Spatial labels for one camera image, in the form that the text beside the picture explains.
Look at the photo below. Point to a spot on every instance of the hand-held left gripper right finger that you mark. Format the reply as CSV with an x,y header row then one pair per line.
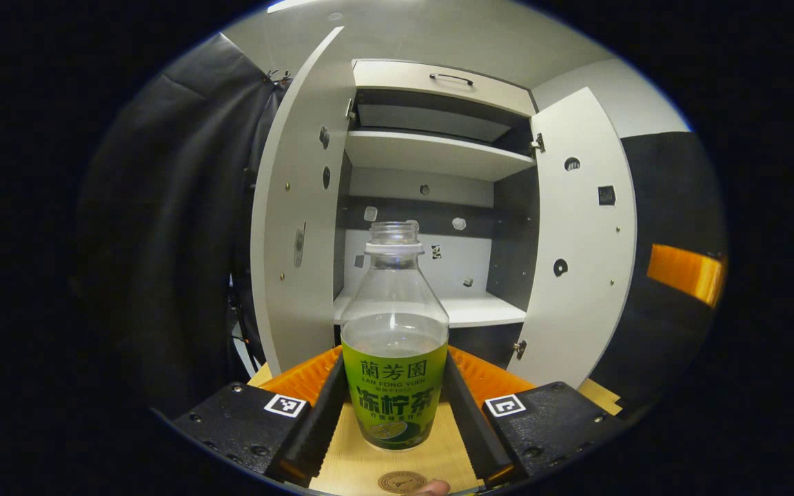
x,y
469,427

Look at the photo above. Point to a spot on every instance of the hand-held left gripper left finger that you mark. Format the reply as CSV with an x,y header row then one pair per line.
x,y
321,427

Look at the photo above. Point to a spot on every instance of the small black clip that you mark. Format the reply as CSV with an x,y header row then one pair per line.
x,y
285,76
271,74

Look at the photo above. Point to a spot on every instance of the ceiling light panel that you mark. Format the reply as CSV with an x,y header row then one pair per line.
x,y
293,5

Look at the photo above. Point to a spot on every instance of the white cabinet door cherry sticker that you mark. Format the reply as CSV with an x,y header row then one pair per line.
x,y
583,275

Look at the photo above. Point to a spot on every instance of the white cabinet door camera sticker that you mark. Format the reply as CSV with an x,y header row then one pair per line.
x,y
287,207

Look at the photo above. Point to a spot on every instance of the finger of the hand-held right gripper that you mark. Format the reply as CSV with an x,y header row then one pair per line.
x,y
686,274

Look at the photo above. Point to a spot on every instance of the clear bottle green label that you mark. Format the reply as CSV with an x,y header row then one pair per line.
x,y
393,399

